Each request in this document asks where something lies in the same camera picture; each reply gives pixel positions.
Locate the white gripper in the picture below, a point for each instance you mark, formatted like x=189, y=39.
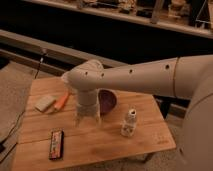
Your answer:
x=87, y=111

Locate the wooden table board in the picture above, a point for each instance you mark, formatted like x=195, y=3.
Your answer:
x=89, y=142

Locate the orange carrot toy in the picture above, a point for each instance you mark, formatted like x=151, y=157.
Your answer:
x=59, y=104

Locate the dark purple bowl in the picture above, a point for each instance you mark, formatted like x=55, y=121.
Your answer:
x=107, y=100

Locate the beige sponge block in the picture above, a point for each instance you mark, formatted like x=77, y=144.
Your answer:
x=44, y=103

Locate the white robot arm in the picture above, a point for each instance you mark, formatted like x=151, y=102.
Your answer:
x=188, y=78

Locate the clear plastic bottle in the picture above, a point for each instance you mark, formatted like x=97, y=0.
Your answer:
x=129, y=123

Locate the wooden shelf with clutter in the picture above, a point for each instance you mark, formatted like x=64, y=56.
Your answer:
x=114, y=12

